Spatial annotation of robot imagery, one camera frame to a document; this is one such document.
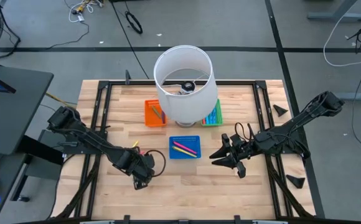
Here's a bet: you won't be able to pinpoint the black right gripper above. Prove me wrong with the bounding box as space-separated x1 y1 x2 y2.
209 133 256 179

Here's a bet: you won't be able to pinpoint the teal marker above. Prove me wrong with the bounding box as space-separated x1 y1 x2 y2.
151 105 162 120

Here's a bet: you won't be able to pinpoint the green plastic basket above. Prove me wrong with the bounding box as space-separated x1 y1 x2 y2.
200 98 224 128

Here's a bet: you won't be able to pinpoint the blue plastic basket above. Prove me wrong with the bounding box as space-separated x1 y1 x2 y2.
169 135 202 160

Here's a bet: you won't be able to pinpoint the orange plastic basket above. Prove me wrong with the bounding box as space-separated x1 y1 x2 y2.
144 99 168 128

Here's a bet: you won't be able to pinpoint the white shade silver table lamp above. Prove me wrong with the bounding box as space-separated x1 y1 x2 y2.
153 45 218 128

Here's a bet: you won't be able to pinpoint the black triangular spare finger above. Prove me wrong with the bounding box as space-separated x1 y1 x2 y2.
285 174 306 189
273 104 289 118

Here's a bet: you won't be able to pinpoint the black desk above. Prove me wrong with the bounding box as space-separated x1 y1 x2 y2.
0 63 54 158

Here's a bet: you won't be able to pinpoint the grey side desk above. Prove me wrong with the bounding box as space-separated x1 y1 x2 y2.
0 152 29 224

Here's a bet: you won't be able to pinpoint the grey table leg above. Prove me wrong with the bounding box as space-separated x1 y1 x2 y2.
306 0 361 22
332 83 361 102

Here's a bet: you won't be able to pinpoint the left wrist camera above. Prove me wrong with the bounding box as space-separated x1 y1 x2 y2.
133 179 149 191

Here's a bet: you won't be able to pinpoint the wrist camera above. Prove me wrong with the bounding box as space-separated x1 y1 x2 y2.
133 179 149 191
232 134 247 150

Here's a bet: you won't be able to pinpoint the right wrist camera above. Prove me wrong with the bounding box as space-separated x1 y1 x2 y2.
232 134 247 150

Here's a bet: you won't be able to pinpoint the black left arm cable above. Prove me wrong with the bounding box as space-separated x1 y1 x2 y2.
143 149 167 178

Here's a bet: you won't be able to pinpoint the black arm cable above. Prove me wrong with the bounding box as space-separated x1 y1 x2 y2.
143 149 167 178
233 121 256 141

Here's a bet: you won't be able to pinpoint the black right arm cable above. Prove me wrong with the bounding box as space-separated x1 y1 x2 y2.
233 121 256 141

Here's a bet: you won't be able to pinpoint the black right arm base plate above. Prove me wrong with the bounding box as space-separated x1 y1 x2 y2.
284 127 311 156

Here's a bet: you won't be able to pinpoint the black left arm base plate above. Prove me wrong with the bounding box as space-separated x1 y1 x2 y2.
39 129 106 156

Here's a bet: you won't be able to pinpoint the black aluminium table frame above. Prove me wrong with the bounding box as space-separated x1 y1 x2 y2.
54 79 314 224

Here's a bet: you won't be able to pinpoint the yellow floor cable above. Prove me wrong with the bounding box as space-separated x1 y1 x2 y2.
45 92 75 106

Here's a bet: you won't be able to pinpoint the black coiled cable ring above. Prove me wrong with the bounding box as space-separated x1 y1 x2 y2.
124 11 144 35

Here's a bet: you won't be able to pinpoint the thin black floor cable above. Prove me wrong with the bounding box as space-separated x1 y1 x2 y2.
46 21 90 50

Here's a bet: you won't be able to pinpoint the white floor cable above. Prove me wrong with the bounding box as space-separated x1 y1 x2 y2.
322 0 361 67

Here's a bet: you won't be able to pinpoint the white yellow cable bundle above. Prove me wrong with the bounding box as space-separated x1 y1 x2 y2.
63 0 105 23

